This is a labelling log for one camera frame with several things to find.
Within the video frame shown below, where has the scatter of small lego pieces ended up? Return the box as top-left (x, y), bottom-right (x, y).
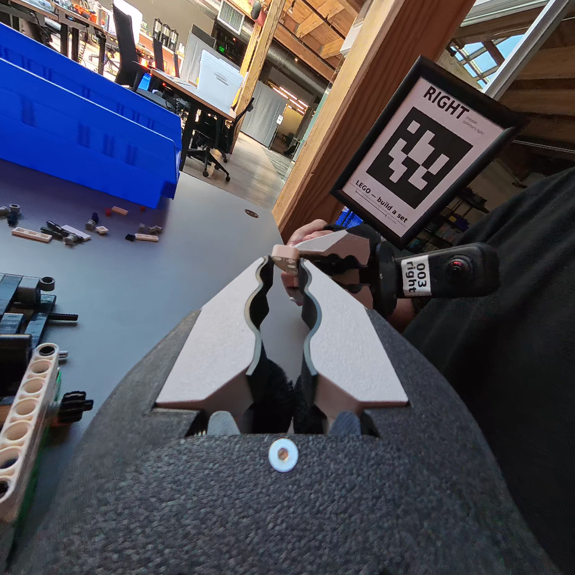
top-left (0, 203), bottom-right (163, 245)

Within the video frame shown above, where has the black framed marker sign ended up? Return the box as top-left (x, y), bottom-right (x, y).
top-left (330, 56), bottom-right (530, 251)

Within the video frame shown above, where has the grey partition curtain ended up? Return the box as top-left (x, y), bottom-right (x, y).
top-left (243, 81), bottom-right (289, 148)

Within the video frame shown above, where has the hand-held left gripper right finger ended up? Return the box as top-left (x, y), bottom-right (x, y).
top-left (299, 262), bottom-right (410, 434)

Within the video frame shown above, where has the black lego frame assembly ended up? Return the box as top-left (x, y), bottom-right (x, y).
top-left (0, 273), bottom-right (78, 349)

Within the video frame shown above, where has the blue plastic bin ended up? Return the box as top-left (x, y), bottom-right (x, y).
top-left (0, 22), bottom-right (182, 209)

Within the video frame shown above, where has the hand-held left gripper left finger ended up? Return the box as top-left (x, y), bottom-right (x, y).
top-left (155, 257), bottom-right (276, 434)

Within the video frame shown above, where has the small white lego piece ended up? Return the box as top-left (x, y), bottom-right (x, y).
top-left (271, 245), bottom-right (301, 276)

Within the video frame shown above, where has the white window frame bar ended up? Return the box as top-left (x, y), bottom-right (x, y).
top-left (485, 0), bottom-right (572, 100)

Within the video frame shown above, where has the white panel on desk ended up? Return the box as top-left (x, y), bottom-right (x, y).
top-left (196, 49), bottom-right (244, 107)

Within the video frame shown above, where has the black office chair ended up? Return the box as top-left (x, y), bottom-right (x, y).
top-left (186, 96), bottom-right (255, 182)
top-left (112, 4), bottom-right (150, 90)

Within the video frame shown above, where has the white grey green lego vehicle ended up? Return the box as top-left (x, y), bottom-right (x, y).
top-left (0, 343), bottom-right (95, 558)

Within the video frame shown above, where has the slim wooden support post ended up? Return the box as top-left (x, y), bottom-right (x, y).
top-left (230, 0), bottom-right (287, 151)

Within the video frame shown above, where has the person's right hand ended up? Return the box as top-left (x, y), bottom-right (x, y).
top-left (281, 219), bottom-right (416, 334)

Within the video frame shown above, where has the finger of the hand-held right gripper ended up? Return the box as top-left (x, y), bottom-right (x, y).
top-left (329, 272), bottom-right (376, 311)
top-left (293, 229), bottom-right (374, 276)

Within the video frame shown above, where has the wooden top office desk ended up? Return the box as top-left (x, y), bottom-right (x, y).
top-left (150, 67), bottom-right (237, 171)

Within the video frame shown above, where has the wall air vent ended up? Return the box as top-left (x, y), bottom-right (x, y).
top-left (218, 0), bottom-right (246, 33)

